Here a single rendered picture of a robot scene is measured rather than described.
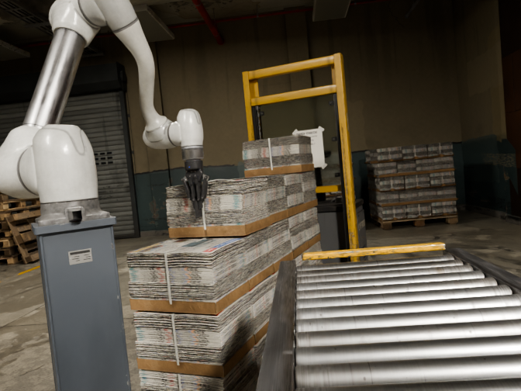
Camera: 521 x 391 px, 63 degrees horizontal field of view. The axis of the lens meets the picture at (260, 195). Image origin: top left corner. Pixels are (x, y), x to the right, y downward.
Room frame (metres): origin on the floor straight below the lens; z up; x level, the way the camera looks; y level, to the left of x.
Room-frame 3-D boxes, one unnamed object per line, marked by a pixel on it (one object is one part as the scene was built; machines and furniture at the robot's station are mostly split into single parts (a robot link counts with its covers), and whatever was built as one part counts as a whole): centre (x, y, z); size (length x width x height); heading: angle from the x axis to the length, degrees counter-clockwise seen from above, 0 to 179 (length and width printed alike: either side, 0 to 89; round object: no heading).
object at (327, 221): (3.49, -0.45, 0.40); 0.69 x 0.55 x 0.80; 67
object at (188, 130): (1.79, 0.28, 1.30); 0.13 x 0.11 x 0.16; 60
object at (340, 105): (3.02, -0.61, 0.97); 0.09 x 0.09 x 1.75; 67
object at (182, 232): (1.98, 0.29, 0.86); 0.29 x 0.16 x 0.04; 157
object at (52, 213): (1.21, 0.54, 1.03); 0.22 x 0.18 x 0.06; 30
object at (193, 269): (2.08, 0.14, 0.42); 1.17 x 0.39 x 0.83; 157
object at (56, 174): (1.23, 0.56, 1.17); 0.18 x 0.16 x 0.22; 60
